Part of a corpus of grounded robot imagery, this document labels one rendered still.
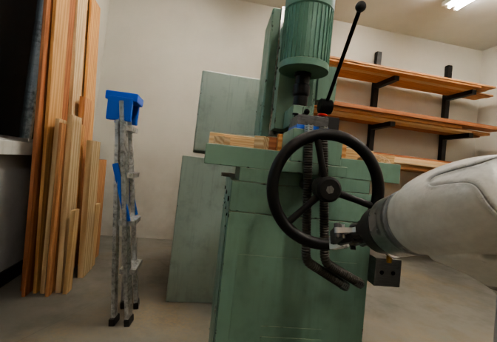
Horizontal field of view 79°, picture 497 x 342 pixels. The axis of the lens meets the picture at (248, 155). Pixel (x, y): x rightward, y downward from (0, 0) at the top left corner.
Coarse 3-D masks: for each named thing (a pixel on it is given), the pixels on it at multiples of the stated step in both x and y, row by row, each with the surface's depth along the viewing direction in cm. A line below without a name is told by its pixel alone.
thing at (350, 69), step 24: (360, 72) 328; (384, 72) 320; (408, 72) 319; (456, 96) 365; (480, 96) 368; (360, 120) 337; (384, 120) 324; (408, 120) 322; (432, 120) 322; (456, 120) 327; (408, 168) 318; (432, 168) 324
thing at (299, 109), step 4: (292, 108) 103; (296, 108) 102; (300, 108) 102; (304, 108) 102; (308, 108) 103; (312, 108) 103; (288, 112) 108; (292, 112) 102; (296, 112) 102; (300, 112) 102; (312, 112) 103; (284, 116) 115; (288, 116) 107; (292, 116) 102; (284, 120) 114; (288, 120) 107; (284, 124) 113; (288, 124) 106; (284, 128) 113
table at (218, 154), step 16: (208, 144) 88; (224, 144) 88; (208, 160) 87; (224, 160) 88; (240, 160) 88; (256, 160) 89; (272, 160) 89; (352, 160) 92; (336, 176) 81; (352, 176) 91; (368, 176) 92; (384, 176) 92
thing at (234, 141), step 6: (234, 138) 104; (240, 138) 104; (246, 138) 104; (234, 144) 104; (240, 144) 104; (246, 144) 104; (252, 144) 104; (348, 150) 108; (348, 156) 108; (354, 156) 108; (384, 156) 109; (390, 156) 109; (390, 162) 109
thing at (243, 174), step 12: (240, 168) 88; (252, 168) 89; (240, 180) 88; (252, 180) 88; (264, 180) 89; (288, 180) 90; (300, 180) 90; (348, 180) 91; (360, 180) 92; (360, 192) 92
